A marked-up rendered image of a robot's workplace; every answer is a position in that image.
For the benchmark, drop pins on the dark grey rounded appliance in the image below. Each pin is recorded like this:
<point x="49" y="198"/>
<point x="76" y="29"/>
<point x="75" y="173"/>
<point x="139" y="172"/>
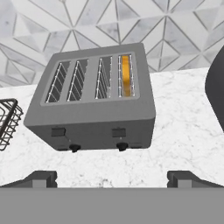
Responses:
<point x="215" y="90"/>

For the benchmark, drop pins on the grey four-slot toaster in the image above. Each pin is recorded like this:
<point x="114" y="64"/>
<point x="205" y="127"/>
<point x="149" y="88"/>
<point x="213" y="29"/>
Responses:
<point x="96" y="116"/>

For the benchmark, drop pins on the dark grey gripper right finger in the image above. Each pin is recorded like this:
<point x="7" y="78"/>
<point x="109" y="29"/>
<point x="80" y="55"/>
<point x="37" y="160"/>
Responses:
<point x="182" y="178"/>

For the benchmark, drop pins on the orange bread slice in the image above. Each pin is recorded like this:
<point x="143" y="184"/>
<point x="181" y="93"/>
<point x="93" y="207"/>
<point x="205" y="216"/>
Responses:
<point x="126" y="76"/>

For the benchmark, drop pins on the grey toaster lever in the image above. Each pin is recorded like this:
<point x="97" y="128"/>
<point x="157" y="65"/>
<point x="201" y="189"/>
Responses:
<point x="58" y="131"/>
<point x="119" y="132"/>

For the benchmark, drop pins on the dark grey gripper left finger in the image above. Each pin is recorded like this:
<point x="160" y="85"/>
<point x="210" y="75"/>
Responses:
<point x="40" y="178"/>

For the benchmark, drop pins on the black toaster knob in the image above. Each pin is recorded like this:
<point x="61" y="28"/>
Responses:
<point x="74" y="148"/>
<point x="122" y="146"/>

